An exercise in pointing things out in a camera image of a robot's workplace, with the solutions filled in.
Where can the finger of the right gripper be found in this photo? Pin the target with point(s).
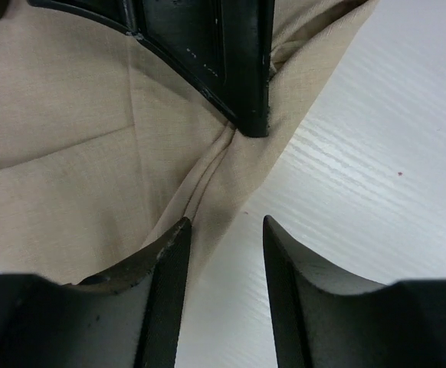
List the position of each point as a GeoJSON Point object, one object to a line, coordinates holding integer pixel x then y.
{"type": "Point", "coordinates": [221, 47]}

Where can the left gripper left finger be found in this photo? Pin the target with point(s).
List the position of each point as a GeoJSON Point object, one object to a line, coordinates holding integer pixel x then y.
{"type": "Point", "coordinates": [128, 315]}

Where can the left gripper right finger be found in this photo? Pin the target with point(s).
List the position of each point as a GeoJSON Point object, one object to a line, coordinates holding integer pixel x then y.
{"type": "Point", "coordinates": [325, 316]}

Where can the beige cloth napkin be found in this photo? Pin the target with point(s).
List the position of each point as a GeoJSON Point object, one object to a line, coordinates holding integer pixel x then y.
{"type": "Point", "coordinates": [103, 147]}

